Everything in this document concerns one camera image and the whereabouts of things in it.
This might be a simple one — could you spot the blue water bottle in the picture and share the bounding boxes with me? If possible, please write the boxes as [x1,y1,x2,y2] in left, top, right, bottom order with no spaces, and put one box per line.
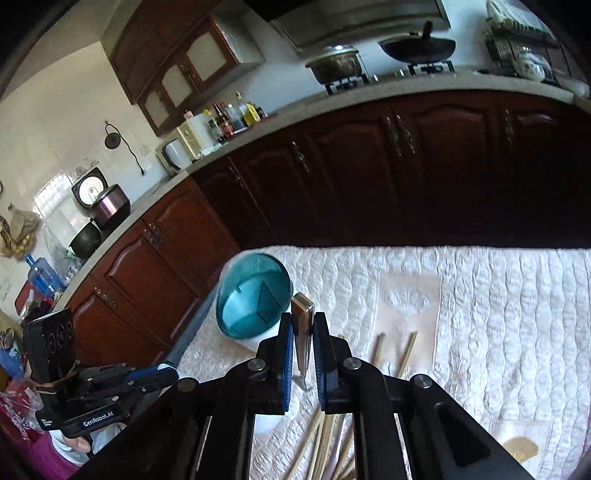
[25,255,65,299]

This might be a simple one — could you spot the dish rack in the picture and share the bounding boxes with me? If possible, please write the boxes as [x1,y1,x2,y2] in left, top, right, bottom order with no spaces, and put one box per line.
[485,1,590,99]

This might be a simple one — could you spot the black pot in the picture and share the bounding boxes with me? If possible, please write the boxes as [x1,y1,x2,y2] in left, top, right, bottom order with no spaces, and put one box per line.
[69,221,102,260]

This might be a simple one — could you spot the silver cooking pot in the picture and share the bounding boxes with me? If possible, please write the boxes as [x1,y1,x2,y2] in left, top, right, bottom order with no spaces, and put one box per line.
[305,45,363,85]

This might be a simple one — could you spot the upper wooden cabinet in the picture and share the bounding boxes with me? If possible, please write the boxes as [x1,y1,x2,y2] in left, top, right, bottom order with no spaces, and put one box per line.
[101,1,264,136]

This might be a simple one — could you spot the bamboo chopstick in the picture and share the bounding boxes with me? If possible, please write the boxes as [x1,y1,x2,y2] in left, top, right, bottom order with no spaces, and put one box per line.
[284,407,324,480]
[370,332,386,368]
[397,331,418,378]

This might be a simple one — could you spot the range hood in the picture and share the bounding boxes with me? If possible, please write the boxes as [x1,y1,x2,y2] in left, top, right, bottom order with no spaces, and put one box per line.
[269,1,451,50]

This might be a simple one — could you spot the floral cup with teal interior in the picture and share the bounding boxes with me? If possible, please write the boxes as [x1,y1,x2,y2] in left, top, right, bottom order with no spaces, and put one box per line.
[215,252,294,340]

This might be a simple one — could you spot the condiment bottles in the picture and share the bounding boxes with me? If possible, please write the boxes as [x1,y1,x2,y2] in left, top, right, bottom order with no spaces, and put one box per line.
[202,92,267,144]

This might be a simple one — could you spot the black wok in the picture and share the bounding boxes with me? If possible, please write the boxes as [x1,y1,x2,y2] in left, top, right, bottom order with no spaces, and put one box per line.
[379,20,456,65]

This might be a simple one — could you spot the rice cooker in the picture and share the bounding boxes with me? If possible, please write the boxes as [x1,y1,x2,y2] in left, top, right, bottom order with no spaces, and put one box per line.
[71,167,131,232]

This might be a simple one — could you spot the white quilted tablecloth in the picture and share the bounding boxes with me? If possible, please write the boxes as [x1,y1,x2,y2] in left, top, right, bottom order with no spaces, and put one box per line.
[177,245,591,480]

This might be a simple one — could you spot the white microwave oven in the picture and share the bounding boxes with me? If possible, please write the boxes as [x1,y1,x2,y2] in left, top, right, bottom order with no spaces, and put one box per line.
[156,117,221,176]

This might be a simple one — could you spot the lower wooden cabinets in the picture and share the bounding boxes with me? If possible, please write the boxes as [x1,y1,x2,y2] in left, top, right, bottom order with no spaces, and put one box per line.
[67,90,590,367]

